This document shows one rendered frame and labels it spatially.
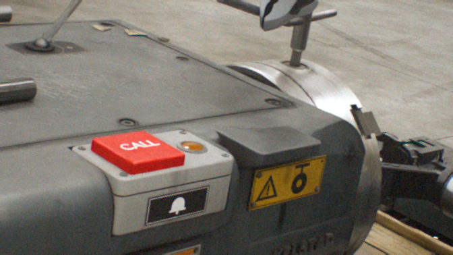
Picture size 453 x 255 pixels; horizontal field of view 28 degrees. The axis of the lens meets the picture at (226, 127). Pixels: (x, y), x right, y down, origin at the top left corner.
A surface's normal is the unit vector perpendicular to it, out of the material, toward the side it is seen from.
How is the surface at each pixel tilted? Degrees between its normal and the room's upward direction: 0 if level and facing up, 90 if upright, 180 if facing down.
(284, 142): 0
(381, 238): 0
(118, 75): 0
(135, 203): 90
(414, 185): 87
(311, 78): 14
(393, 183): 87
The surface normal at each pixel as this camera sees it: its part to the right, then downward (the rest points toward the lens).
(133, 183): 0.68, 0.35
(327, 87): 0.42, -0.72
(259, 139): 0.16, -0.93
